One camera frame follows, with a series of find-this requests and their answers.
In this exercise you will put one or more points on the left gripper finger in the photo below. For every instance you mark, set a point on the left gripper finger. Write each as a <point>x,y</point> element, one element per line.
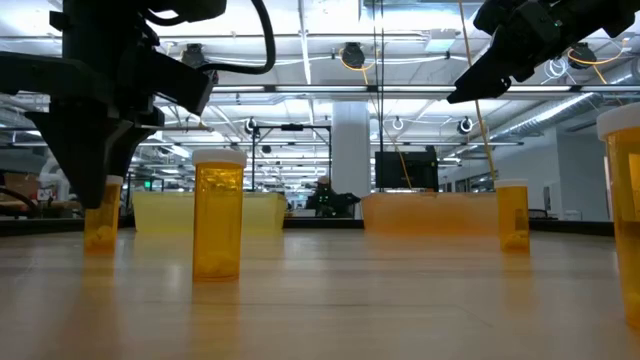
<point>142,135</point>
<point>80,150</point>

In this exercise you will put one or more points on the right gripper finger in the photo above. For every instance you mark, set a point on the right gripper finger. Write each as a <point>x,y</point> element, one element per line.
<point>487,80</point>

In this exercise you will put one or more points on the small amber pill bottle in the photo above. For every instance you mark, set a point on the small amber pill bottle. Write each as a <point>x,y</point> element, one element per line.
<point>512,220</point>
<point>102,235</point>
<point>218,225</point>
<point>625,225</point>

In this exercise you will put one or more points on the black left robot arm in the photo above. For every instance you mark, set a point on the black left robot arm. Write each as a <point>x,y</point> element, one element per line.
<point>100,25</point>

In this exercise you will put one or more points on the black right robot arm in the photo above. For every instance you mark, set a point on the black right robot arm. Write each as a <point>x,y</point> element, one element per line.
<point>625,10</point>

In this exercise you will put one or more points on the yellow translucent plastic bin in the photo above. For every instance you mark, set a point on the yellow translucent plastic bin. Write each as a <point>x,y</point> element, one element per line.
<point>165,212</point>

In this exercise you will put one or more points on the orange translucent plastic bin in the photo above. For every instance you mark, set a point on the orange translucent plastic bin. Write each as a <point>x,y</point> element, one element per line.
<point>430,215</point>

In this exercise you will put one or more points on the brown cardboard box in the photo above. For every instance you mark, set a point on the brown cardboard box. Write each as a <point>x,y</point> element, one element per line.
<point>20,185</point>

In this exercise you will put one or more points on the black monitor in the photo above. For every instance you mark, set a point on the black monitor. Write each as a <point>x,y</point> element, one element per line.
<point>405,170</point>

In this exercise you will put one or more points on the white building column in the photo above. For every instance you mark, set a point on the white building column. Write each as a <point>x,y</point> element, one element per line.
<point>350,150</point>

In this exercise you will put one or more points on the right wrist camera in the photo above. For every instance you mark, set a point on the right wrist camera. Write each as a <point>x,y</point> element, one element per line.
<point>505,20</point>

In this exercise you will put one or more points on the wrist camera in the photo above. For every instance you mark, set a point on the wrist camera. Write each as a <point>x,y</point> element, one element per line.
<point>180,82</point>
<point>505,20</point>

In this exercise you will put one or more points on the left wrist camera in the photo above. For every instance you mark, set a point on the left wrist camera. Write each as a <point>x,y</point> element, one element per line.
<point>180,82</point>

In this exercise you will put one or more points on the silver ventilation duct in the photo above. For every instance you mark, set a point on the silver ventilation duct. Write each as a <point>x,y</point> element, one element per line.
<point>555,115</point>

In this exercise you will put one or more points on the black metal rig frame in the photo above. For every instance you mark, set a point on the black metal rig frame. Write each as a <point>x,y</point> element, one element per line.
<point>292,127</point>

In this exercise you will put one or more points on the black aluminium table frame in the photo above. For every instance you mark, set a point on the black aluminium table frame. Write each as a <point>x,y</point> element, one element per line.
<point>295,223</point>

